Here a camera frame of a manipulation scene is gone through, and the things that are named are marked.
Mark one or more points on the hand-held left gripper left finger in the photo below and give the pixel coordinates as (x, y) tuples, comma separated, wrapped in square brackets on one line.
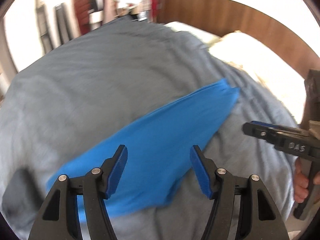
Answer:
[(116, 177)]

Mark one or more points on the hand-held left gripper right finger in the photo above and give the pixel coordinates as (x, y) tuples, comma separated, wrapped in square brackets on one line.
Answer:
[(201, 175)]

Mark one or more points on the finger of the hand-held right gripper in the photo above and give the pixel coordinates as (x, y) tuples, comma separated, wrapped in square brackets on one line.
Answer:
[(257, 130)]

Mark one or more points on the blue pants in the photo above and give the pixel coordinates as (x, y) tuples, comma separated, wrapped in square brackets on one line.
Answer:
[(160, 130)]

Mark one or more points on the person's right hand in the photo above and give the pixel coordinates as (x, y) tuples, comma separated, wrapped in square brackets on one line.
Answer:
[(300, 180)]

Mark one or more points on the floral cream pillow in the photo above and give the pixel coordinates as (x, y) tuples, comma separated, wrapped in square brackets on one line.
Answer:
[(262, 62)]

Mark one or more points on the grey blanket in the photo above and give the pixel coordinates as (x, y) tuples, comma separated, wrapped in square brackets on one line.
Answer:
[(87, 80)]

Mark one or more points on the wooden headboard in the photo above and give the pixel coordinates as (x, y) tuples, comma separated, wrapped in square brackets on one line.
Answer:
[(225, 12)]

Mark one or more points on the black ladder rack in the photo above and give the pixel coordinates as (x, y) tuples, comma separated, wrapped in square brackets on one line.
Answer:
[(45, 27)]

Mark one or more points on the row of hanging clothes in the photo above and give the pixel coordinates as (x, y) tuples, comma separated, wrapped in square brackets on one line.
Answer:
[(85, 2)]

